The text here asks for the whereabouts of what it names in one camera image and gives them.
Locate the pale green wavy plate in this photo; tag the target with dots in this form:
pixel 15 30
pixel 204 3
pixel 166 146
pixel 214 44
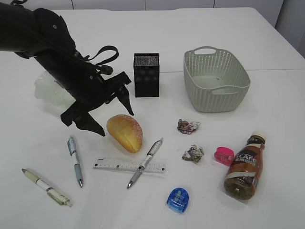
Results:
pixel 54 99

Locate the light green woven basket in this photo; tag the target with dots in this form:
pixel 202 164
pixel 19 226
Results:
pixel 215 80

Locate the clear plastic ruler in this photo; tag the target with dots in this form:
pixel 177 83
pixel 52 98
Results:
pixel 116 164

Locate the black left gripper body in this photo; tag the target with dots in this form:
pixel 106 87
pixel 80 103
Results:
pixel 84 82

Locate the blue pencil sharpener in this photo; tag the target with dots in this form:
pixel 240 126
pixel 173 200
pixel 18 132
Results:
pixel 178 200

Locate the bread roll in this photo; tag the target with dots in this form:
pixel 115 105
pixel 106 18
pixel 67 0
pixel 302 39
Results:
pixel 127 131

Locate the blue grey pen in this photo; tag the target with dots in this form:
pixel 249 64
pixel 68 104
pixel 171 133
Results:
pixel 76 162

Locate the brown coffee bottle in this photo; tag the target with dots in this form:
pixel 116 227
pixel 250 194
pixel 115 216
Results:
pixel 244 172

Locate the cream white pen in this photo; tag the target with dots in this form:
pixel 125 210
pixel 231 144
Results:
pixel 51 192

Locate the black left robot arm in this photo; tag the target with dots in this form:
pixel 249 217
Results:
pixel 43 35

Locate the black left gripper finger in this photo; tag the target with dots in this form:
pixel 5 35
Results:
pixel 124 98
pixel 86 122

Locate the grey pen on ruler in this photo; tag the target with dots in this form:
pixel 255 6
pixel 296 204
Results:
pixel 155 147

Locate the pink pencil sharpener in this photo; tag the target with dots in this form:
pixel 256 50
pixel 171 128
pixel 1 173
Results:
pixel 224 155

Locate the paper ball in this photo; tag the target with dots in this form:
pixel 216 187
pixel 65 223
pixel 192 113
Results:
pixel 194 154
pixel 186 127

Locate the black pen holder box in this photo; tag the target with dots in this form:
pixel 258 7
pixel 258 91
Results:
pixel 146 74

